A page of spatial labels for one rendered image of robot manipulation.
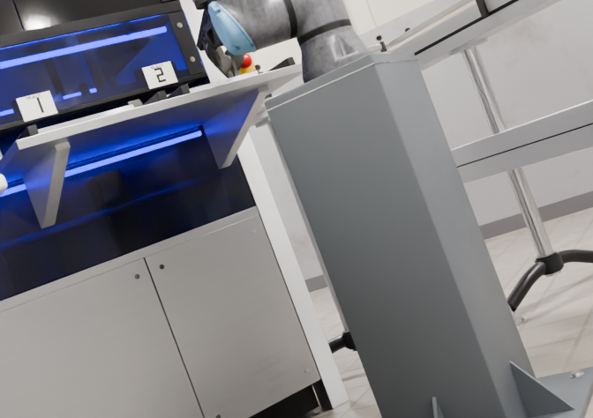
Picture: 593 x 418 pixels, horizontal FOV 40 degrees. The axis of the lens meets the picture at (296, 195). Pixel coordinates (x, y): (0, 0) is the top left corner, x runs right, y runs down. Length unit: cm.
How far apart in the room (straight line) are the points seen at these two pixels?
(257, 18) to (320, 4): 13
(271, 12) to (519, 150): 114
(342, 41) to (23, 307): 97
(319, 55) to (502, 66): 281
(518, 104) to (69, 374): 297
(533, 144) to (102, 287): 130
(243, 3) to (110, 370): 95
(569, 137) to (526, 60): 198
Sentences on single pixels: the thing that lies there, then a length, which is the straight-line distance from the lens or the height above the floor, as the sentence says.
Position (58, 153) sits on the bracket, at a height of 84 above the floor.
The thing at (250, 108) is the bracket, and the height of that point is 83.
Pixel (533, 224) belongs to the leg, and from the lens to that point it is 261.
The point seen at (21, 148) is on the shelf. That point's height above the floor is 86.
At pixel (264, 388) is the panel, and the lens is 221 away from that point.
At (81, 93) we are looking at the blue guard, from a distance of 213.
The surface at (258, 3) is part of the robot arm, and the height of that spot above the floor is 97.
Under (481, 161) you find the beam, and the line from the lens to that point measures 264.
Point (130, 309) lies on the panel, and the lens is 207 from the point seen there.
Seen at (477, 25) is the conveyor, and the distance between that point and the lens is 250.
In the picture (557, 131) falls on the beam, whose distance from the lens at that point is 242.
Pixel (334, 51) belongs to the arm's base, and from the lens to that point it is 162.
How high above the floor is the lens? 59
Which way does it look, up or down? level
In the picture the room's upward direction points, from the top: 21 degrees counter-clockwise
